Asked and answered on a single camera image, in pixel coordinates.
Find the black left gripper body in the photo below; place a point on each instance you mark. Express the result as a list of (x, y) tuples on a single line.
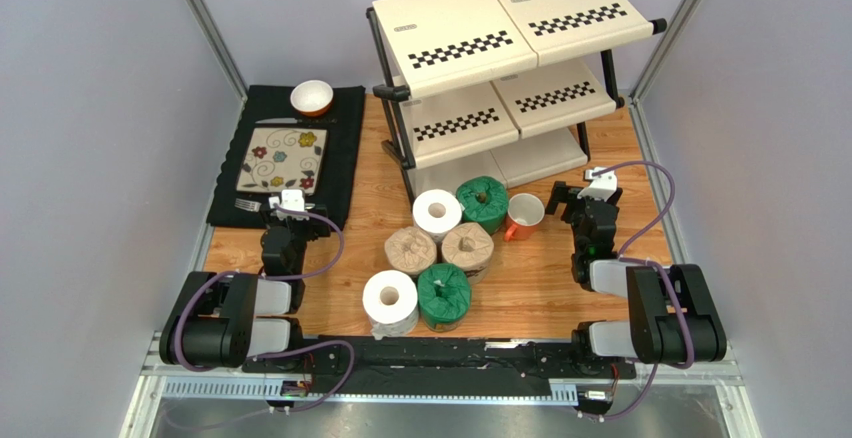
[(302, 229)]

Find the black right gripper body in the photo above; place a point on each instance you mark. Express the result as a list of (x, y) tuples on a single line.
[(587, 205)]

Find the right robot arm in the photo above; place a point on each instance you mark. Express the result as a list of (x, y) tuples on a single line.
[(672, 317)]

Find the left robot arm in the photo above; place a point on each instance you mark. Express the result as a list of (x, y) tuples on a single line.
[(223, 319)]

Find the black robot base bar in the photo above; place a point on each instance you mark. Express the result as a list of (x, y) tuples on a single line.
[(444, 367)]

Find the cream checkered three-tier shelf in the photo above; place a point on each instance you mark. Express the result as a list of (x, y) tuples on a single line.
[(498, 88)]

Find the orange mug white inside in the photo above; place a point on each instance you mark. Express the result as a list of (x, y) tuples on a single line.
[(524, 214)]

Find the floral square plate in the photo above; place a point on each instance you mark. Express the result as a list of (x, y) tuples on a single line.
[(279, 158)]

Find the silver knife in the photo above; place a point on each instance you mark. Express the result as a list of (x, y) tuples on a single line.
[(283, 121)]

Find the white orange-rimmed bowl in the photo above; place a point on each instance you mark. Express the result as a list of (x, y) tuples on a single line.
[(312, 98)]

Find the black cloth placemat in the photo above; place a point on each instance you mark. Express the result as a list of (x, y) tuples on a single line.
[(334, 189)]

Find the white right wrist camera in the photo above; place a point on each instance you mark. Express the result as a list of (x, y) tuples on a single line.
[(602, 184)]

